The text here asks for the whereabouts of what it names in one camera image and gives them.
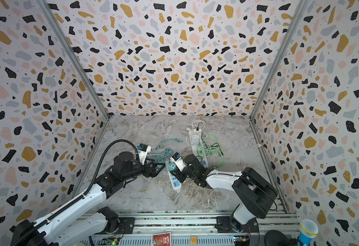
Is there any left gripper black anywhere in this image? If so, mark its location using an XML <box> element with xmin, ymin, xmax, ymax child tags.
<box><xmin>122</xmin><ymin>157</ymin><xmax>166</xmax><ymax>183</ymax></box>

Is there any teal charger plug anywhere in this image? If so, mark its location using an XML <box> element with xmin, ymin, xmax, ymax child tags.
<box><xmin>168</xmin><ymin>163</ymin><xmax>176</xmax><ymax>172</ymax></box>

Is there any large colourful power strip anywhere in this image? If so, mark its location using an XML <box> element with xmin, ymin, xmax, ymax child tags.
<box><xmin>186</xmin><ymin>134</ymin><xmax>209</xmax><ymax>168</ymax></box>

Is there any small white blue power strip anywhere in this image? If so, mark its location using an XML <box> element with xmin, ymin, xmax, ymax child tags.
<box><xmin>166</xmin><ymin>161</ymin><xmax>182</xmax><ymax>193</ymax></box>

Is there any white rectangular charger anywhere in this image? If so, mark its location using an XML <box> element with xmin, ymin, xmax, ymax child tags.
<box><xmin>190</xmin><ymin>135</ymin><xmax>200</xmax><ymax>146</ymax></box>

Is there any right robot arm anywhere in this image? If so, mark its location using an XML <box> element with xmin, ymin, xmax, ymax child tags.
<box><xmin>170</xmin><ymin>153</ymin><xmax>277</xmax><ymax>233</ymax></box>

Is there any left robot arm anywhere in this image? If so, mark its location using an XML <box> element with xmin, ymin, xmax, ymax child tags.
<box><xmin>10</xmin><ymin>139</ymin><xmax>165</xmax><ymax>246</ymax></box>

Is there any red snack packet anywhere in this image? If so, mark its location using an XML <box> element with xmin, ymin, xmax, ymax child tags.
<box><xmin>151</xmin><ymin>232</ymin><xmax>172</xmax><ymax>246</ymax></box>

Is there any small yellow tag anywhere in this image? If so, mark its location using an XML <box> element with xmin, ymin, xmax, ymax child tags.
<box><xmin>190</xmin><ymin>236</ymin><xmax>198</xmax><ymax>245</ymax></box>

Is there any black round object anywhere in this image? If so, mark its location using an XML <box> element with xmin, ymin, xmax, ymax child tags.
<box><xmin>264</xmin><ymin>230</ymin><xmax>290</xmax><ymax>246</ymax></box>

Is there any blue toy microphone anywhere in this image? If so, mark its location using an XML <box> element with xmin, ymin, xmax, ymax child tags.
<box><xmin>297</xmin><ymin>219</ymin><xmax>318</xmax><ymax>246</ymax></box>

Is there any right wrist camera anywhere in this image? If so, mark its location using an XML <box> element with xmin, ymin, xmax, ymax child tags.
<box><xmin>170</xmin><ymin>152</ymin><xmax>186</xmax><ymax>172</ymax></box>

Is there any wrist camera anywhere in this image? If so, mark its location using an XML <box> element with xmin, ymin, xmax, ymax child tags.
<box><xmin>170</xmin><ymin>152</ymin><xmax>186</xmax><ymax>172</ymax></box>
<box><xmin>137</xmin><ymin>143</ymin><xmax>151</xmax><ymax>165</ymax></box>

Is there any teal multi-head cable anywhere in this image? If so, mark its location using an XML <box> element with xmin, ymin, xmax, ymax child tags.
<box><xmin>150</xmin><ymin>138</ymin><xmax>183</xmax><ymax>165</ymax></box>

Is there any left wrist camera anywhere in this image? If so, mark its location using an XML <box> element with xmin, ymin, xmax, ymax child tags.
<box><xmin>137</xmin><ymin>143</ymin><xmax>151</xmax><ymax>165</ymax></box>

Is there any light green cable bundle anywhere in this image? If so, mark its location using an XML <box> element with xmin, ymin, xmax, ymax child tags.
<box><xmin>197</xmin><ymin>134</ymin><xmax>226</xmax><ymax>170</ymax></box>

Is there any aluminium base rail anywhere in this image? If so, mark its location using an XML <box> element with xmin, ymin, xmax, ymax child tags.
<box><xmin>91</xmin><ymin>211</ymin><xmax>299</xmax><ymax>246</ymax></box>

